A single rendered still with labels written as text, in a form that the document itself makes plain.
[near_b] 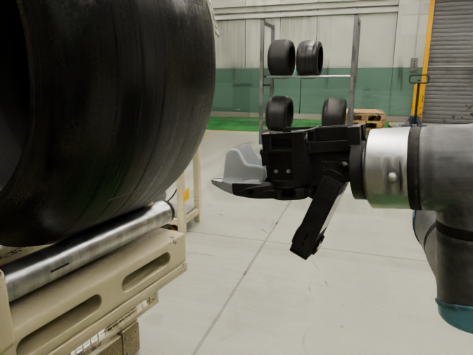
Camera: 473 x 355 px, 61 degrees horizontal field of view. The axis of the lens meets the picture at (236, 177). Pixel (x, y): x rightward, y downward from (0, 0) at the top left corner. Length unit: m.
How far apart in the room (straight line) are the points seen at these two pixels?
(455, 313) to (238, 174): 0.29
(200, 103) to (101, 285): 0.30
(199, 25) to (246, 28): 11.41
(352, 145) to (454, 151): 0.10
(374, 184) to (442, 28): 11.21
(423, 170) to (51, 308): 0.46
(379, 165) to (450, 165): 0.06
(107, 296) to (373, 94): 10.93
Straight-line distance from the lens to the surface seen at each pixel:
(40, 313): 0.57
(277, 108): 5.83
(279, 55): 5.82
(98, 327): 0.65
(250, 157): 0.55
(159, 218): 0.72
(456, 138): 0.44
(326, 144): 0.47
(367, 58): 11.45
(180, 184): 2.91
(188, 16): 0.58
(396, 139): 0.45
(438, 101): 11.56
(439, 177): 0.43
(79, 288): 0.61
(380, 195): 0.45
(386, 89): 11.38
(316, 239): 0.50
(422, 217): 0.61
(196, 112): 0.59
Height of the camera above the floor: 1.15
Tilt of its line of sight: 14 degrees down
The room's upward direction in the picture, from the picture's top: straight up
